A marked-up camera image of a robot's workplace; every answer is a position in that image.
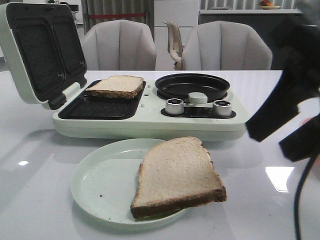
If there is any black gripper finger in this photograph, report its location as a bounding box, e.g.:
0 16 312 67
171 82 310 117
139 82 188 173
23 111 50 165
279 115 320 162
245 70 299 142

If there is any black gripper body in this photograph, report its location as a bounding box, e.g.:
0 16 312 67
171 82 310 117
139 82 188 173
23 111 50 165
271 0 320 103

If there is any bread slice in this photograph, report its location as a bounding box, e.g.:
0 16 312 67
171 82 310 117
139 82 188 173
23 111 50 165
130 136 227 219
86 75 144 99

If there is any green breakfast maker lid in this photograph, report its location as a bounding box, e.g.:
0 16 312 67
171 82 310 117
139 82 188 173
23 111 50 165
0 2 87 110

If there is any green breakfast maker base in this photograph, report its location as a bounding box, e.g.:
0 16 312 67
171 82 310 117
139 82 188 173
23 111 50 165
52 79 249 141

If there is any fruit bowl on counter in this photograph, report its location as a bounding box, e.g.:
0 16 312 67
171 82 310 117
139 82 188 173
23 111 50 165
258 0 281 10

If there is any right silver control knob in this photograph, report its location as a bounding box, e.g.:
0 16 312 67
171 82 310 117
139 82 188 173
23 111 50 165
212 99 232 117

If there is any silver control knob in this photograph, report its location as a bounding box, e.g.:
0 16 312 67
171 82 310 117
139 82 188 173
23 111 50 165
212 99 232 117
164 98 184 115

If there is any right grey upholstered chair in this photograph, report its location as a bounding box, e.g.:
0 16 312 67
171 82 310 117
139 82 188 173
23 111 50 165
182 20 273 71

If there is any grey upholstered chair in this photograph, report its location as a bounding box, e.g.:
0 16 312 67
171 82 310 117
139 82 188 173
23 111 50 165
182 20 273 71
81 19 157 71

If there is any black round frying pan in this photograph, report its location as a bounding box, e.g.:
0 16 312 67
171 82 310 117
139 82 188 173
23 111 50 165
154 73 230 103

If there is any left silver control knob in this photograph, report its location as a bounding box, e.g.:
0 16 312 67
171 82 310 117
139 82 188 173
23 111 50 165
164 98 184 115

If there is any white cabinet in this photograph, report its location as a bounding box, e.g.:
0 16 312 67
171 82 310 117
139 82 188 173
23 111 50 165
154 0 200 71

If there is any beige office chair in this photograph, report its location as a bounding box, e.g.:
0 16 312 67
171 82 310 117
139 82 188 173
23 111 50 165
163 21 184 71

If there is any left grey upholstered chair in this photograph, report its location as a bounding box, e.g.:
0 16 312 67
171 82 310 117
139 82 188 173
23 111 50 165
81 19 157 71

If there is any light green round plate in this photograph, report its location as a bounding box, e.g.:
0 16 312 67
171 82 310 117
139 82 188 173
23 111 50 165
70 138 187 232

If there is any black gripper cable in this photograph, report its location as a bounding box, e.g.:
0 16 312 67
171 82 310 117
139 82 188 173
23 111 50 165
293 153 316 240

